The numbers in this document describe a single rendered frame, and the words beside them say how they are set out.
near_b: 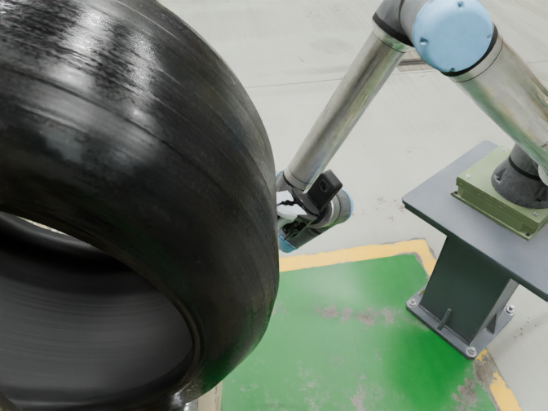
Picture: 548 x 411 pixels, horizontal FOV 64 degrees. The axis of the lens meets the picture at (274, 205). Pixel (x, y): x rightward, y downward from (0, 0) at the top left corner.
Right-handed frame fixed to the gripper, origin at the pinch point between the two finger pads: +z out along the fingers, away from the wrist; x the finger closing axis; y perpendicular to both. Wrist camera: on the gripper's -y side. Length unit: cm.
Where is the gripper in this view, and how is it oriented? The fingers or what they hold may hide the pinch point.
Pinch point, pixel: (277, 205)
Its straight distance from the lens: 78.1
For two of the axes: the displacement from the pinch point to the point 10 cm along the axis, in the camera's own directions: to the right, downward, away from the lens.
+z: -4.7, 0.4, -8.8
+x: -6.0, -7.5, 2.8
